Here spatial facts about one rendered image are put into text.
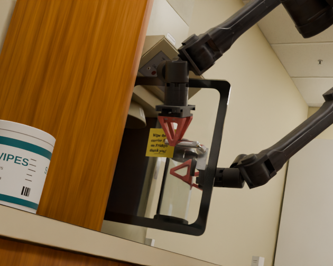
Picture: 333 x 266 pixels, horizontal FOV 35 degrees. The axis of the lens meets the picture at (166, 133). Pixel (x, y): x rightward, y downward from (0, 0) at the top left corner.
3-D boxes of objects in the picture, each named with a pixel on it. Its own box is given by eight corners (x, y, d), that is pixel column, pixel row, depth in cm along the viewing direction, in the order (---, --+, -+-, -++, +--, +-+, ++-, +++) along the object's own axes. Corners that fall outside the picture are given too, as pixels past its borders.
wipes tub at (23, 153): (-57, 198, 89) (-31, 116, 93) (-2, 212, 100) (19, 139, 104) (-3, 208, 83) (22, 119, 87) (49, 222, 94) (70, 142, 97)
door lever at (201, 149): (170, 151, 132) (172, 141, 133) (205, 155, 128) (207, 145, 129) (162, 145, 127) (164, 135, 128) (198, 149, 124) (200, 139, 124)
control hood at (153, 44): (121, 67, 145) (129, 35, 148) (172, 108, 172) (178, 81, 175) (157, 67, 140) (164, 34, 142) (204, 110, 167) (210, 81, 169)
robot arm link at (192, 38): (197, 32, 124) (217, 62, 126) (183, 35, 135) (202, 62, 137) (158, 63, 122) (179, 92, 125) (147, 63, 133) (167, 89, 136)
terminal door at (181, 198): (93, 218, 135) (127, 76, 145) (204, 237, 123) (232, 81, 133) (92, 217, 134) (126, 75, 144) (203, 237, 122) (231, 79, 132)
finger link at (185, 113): (155, 146, 126) (156, 107, 125) (167, 142, 132) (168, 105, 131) (181, 149, 123) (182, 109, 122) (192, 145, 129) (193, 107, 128)
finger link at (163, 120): (156, 145, 126) (157, 107, 125) (168, 142, 133) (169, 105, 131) (181, 148, 123) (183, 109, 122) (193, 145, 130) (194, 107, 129)
